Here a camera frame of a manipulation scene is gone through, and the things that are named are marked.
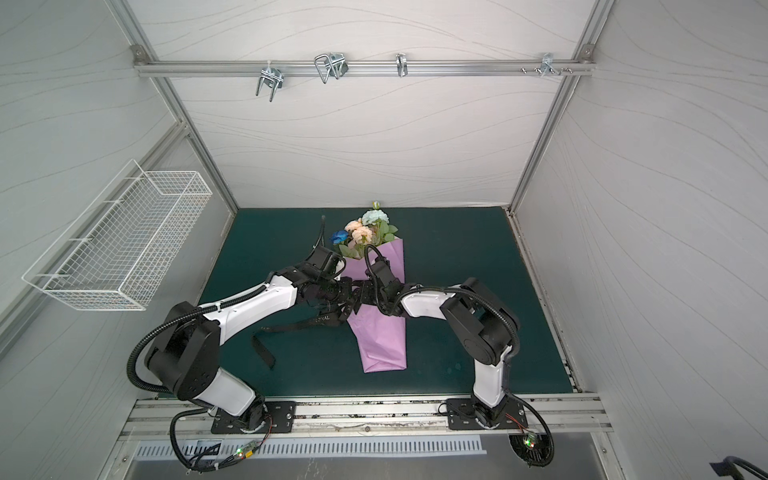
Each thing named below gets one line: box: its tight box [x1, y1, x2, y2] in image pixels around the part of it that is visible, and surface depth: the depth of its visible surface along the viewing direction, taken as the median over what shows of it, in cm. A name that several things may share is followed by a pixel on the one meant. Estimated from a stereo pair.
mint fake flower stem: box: [362, 200, 399, 246], surface depth 109 cm
